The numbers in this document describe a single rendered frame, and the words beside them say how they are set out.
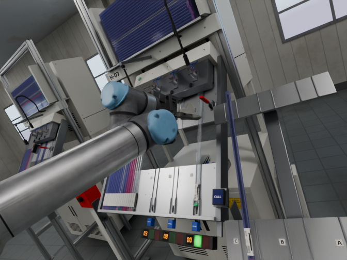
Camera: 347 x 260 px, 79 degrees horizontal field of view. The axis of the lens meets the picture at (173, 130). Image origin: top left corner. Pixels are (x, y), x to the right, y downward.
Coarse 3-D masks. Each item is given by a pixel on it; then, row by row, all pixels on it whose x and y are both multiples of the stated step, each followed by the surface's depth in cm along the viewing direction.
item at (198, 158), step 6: (198, 120) 91; (198, 126) 90; (198, 132) 88; (198, 138) 87; (198, 144) 86; (198, 150) 85; (198, 156) 84; (198, 162) 83; (198, 168) 82; (198, 174) 81; (198, 180) 80; (198, 204) 77
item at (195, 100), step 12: (216, 72) 97; (216, 84) 94; (192, 96) 100; (204, 96) 96; (216, 96) 91; (180, 108) 102; (204, 108) 93; (180, 120) 99; (192, 120) 95; (204, 120) 90
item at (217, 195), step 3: (213, 192) 70; (216, 192) 70; (219, 192) 69; (222, 192) 68; (213, 195) 70; (216, 195) 69; (219, 195) 69; (222, 195) 68; (213, 198) 70; (216, 198) 69; (219, 198) 68; (222, 198) 68; (213, 201) 69; (216, 201) 68; (219, 201) 68; (222, 201) 67
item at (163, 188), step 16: (144, 176) 100; (160, 176) 94; (176, 176) 88; (192, 176) 83; (208, 176) 79; (144, 192) 96; (160, 192) 90; (176, 192) 85; (192, 192) 80; (208, 192) 76; (144, 208) 92; (160, 208) 87; (176, 208) 82; (192, 208) 78; (208, 208) 74
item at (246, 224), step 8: (232, 112) 69; (232, 120) 67; (232, 128) 66; (232, 136) 65; (232, 144) 64; (240, 168) 60; (240, 176) 59; (240, 184) 58; (240, 192) 58; (240, 200) 57; (248, 224) 54; (248, 256) 51
